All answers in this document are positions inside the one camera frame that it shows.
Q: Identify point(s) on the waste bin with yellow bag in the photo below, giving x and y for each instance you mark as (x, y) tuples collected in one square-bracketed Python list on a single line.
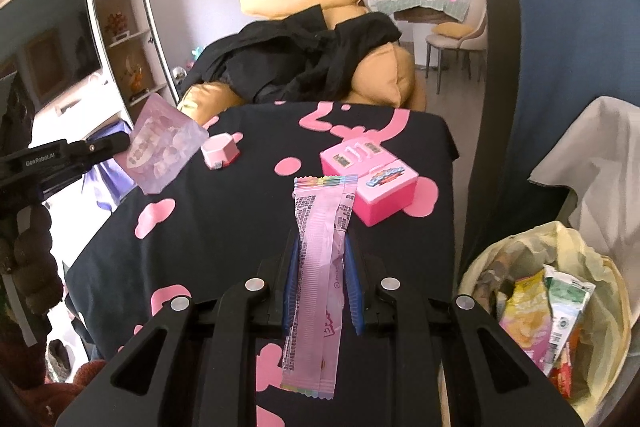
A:
[(595, 267)]

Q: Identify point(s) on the pink toy box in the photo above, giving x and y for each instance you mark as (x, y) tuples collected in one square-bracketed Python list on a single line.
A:
[(380, 202)]

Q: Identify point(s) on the green white wrapper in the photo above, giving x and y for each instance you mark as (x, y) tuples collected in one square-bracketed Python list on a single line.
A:
[(567, 307)]

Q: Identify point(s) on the beige dining chair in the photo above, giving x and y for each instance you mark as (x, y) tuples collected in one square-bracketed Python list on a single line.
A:
[(450, 42)]

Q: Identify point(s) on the blue white toy figure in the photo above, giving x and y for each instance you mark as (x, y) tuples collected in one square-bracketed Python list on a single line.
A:
[(195, 57)]

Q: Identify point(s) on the black pink printed tablecloth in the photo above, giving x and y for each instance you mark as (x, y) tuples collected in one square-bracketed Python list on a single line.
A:
[(225, 217)]

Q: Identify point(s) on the yellow seat cushion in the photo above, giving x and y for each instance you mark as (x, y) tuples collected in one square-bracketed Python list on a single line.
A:
[(452, 29)]

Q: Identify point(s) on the silver ball ornament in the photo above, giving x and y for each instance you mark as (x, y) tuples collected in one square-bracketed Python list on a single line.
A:
[(180, 74)]

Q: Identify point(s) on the purple bag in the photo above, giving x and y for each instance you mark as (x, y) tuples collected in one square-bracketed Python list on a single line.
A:
[(107, 187)]

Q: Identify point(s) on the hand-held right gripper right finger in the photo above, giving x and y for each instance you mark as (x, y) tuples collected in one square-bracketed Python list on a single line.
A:
[(352, 287)]

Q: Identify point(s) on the white shelf cabinet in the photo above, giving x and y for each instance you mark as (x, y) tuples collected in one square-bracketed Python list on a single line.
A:
[(115, 7)]

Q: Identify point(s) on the red snack wrapper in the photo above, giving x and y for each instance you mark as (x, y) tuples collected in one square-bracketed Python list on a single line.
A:
[(565, 372)]

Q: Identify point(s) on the translucent purple packet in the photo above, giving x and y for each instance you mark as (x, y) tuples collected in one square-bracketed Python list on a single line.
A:
[(160, 147)]

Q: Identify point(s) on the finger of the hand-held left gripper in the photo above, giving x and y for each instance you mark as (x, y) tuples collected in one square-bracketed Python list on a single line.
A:
[(75, 174), (100, 147)]

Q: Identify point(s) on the pink yellow snack packet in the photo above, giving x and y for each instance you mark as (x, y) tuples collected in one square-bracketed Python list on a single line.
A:
[(522, 317)]

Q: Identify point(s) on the person's left hand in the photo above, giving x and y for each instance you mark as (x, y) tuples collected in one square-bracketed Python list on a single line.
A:
[(37, 252)]

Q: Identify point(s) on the wall television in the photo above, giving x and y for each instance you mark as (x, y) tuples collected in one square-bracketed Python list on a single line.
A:
[(60, 47)]

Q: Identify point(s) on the person's brown fleece clothing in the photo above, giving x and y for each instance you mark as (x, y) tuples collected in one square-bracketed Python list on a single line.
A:
[(60, 397)]

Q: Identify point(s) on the black clothing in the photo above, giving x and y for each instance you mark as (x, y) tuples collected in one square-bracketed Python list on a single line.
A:
[(300, 57)]

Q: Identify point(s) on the long pink wrapper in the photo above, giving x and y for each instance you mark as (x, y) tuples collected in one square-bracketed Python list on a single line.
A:
[(315, 257)]

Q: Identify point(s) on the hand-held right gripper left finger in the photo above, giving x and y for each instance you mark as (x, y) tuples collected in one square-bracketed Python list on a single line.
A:
[(291, 287)]

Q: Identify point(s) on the dining table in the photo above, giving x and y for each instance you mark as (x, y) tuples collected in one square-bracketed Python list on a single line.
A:
[(415, 14)]

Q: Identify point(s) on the small pink hexagonal box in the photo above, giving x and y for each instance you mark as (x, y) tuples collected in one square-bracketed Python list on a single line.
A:
[(220, 147)]

